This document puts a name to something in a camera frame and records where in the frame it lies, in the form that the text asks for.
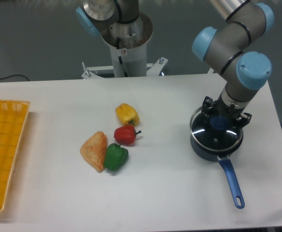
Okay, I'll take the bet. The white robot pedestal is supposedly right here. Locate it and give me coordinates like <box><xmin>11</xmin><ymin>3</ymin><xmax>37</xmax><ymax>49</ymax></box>
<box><xmin>102</xmin><ymin>13</ymin><xmax>153</xmax><ymax>77</ymax></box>

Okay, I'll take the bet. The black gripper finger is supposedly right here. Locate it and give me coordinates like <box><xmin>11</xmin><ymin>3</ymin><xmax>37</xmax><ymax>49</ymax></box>
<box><xmin>201</xmin><ymin>96</ymin><xmax>215</xmax><ymax>123</ymax></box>
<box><xmin>234</xmin><ymin>112</ymin><xmax>252</xmax><ymax>128</ymax></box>

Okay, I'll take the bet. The yellow bell pepper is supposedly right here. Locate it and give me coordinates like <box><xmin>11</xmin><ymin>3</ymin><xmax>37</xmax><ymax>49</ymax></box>
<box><xmin>115</xmin><ymin>103</ymin><xmax>140</xmax><ymax>126</ymax></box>

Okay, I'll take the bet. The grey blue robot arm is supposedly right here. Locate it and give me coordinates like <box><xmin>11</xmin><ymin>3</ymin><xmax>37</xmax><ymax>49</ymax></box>
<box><xmin>75</xmin><ymin>0</ymin><xmax>274</xmax><ymax>130</ymax></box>

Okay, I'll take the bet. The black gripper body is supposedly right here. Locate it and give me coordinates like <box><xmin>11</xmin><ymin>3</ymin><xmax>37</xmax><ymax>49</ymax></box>
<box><xmin>212</xmin><ymin>99</ymin><xmax>244</xmax><ymax>123</ymax></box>

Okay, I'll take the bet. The glass lid blue knob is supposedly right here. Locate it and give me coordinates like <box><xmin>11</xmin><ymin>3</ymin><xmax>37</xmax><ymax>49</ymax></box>
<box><xmin>190</xmin><ymin>107</ymin><xmax>243</xmax><ymax>153</ymax></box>

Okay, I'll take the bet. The white pedestal base frame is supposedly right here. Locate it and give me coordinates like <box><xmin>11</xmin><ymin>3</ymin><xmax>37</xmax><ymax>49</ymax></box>
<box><xmin>81</xmin><ymin>57</ymin><xmax>168</xmax><ymax>80</ymax></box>

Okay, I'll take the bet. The blue saucepan with handle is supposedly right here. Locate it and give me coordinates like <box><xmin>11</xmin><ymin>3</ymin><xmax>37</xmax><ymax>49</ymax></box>
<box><xmin>190</xmin><ymin>135</ymin><xmax>245</xmax><ymax>209</ymax></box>

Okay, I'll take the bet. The black cable on floor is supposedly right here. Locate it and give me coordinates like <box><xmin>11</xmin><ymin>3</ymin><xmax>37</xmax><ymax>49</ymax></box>
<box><xmin>0</xmin><ymin>74</ymin><xmax>30</xmax><ymax>81</ymax></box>

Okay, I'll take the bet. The red bell pepper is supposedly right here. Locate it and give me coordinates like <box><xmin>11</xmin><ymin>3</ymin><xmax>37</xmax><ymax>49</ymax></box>
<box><xmin>114</xmin><ymin>125</ymin><xmax>142</xmax><ymax>145</ymax></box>

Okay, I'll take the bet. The green bell pepper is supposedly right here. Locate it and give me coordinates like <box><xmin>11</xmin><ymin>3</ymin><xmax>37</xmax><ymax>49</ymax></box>
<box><xmin>104</xmin><ymin>143</ymin><xmax>129</xmax><ymax>172</ymax></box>

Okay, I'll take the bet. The triangular bread pastry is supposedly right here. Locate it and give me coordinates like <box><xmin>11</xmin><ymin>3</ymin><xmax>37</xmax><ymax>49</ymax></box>
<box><xmin>80</xmin><ymin>131</ymin><xmax>107</xmax><ymax>173</ymax></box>

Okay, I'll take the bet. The yellow woven basket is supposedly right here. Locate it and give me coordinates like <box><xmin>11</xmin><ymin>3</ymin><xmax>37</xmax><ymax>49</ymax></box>
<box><xmin>0</xmin><ymin>100</ymin><xmax>30</xmax><ymax>212</ymax></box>

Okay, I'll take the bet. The black cable on pedestal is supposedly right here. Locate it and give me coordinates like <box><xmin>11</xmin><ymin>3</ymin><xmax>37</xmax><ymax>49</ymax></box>
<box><xmin>116</xmin><ymin>36</ymin><xmax>129</xmax><ymax>77</ymax></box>

